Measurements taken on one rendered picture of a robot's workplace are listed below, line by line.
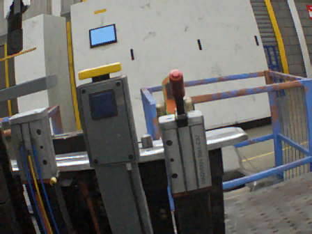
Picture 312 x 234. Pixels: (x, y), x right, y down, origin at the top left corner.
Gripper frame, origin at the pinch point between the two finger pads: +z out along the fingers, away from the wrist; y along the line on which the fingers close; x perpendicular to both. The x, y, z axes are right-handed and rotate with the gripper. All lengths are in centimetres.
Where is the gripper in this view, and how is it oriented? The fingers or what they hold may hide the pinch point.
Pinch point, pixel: (14, 42)
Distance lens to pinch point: 111.4
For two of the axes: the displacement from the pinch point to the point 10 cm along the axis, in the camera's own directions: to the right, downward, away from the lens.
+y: -2.8, -0.4, 9.6
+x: -9.5, 1.8, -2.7
